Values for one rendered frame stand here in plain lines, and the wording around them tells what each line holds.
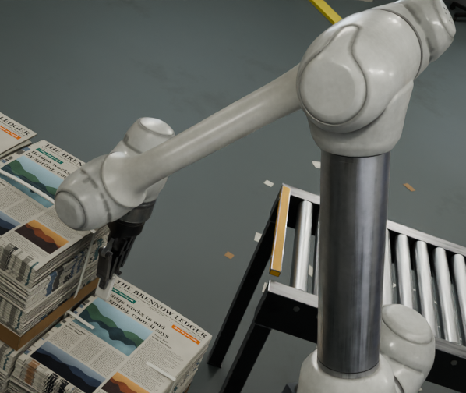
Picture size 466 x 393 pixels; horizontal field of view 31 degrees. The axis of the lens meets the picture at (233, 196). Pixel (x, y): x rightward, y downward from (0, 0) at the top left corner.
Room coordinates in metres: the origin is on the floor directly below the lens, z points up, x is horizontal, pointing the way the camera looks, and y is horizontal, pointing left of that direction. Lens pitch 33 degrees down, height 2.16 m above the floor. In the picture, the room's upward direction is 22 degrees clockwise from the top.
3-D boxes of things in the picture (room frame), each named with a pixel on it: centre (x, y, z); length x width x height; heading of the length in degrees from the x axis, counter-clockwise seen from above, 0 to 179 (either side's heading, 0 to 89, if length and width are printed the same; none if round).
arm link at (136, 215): (1.35, 0.18, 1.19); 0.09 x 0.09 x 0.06
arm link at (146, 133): (1.34, 0.19, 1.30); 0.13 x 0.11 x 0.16; 163
